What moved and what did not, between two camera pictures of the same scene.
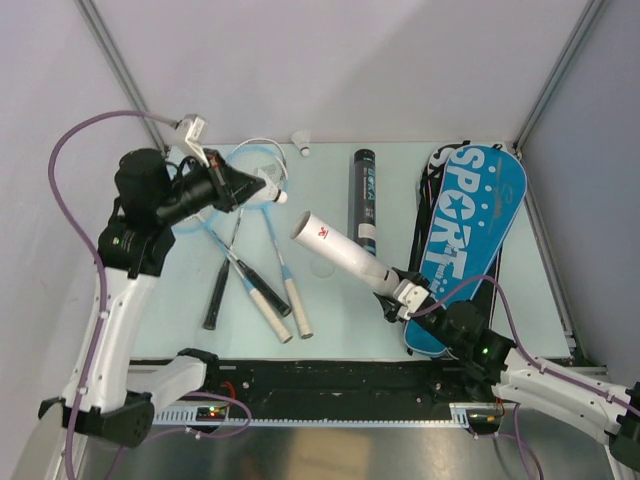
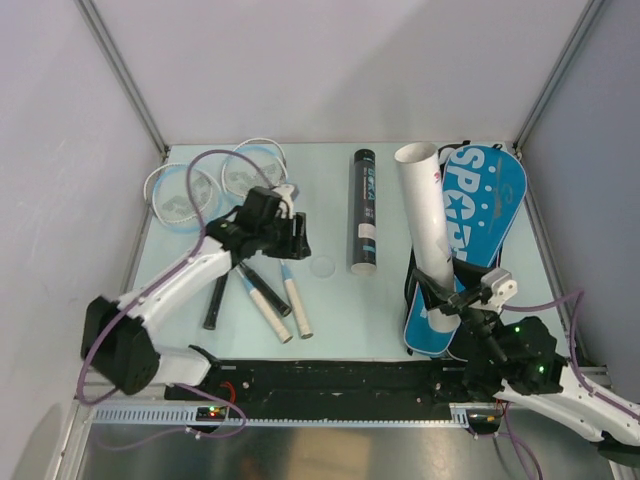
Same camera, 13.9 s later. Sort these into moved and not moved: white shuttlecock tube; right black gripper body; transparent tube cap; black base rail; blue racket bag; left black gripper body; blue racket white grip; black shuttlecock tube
Moved: right black gripper body; left black gripper body; white shuttlecock tube
Not moved: black shuttlecock tube; transparent tube cap; black base rail; blue racket white grip; blue racket bag
